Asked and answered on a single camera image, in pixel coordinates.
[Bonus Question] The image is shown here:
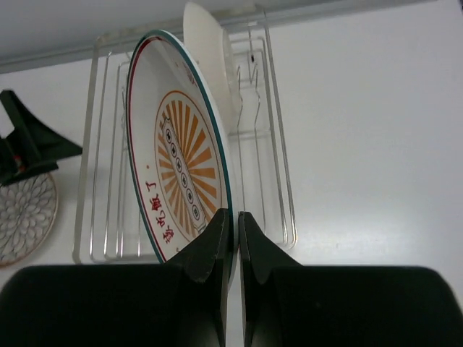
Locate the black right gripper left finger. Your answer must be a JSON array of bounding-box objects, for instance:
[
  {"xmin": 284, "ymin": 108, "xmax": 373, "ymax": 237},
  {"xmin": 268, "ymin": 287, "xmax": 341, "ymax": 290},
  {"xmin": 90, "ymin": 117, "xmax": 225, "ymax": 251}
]
[{"xmin": 1, "ymin": 209, "xmax": 230, "ymax": 346}]

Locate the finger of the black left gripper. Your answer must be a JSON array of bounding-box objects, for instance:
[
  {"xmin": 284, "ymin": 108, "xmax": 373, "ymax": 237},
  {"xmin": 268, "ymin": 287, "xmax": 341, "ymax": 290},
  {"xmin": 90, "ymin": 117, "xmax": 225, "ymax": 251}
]
[
  {"xmin": 1, "ymin": 90, "xmax": 82, "ymax": 159},
  {"xmin": 1, "ymin": 162, "xmax": 59, "ymax": 185}
]

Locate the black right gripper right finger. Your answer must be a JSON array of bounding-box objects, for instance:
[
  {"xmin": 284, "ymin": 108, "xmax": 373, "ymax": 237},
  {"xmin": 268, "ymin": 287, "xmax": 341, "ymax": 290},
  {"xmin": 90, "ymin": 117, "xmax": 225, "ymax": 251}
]
[{"xmin": 238, "ymin": 212, "xmax": 462, "ymax": 346}]

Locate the sunburst plate dark rim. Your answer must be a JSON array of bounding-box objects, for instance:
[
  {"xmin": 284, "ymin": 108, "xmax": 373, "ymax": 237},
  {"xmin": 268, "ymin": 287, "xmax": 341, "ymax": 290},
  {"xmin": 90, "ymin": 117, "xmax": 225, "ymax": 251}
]
[{"xmin": 124, "ymin": 30, "xmax": 236, "ymax": 297}]

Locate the floral plate orange rim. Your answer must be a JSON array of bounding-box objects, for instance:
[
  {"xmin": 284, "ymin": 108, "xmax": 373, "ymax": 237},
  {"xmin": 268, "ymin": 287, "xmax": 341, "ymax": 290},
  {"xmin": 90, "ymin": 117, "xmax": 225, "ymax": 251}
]
[
  {"xmin": 1, "ymin": 173, "xmax": 59, "ymax": 268},
  {"xmin": 183, "ymin": 1, "xmax": 242, "ymax": 134}
]

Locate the chrome wire dish rack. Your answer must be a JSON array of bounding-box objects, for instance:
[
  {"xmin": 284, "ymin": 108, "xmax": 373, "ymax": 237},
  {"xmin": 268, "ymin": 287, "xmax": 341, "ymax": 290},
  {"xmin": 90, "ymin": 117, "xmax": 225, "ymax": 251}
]
[{"xmin": 72, "ymin": 4, "xmax": 297, "ymax": 264}]

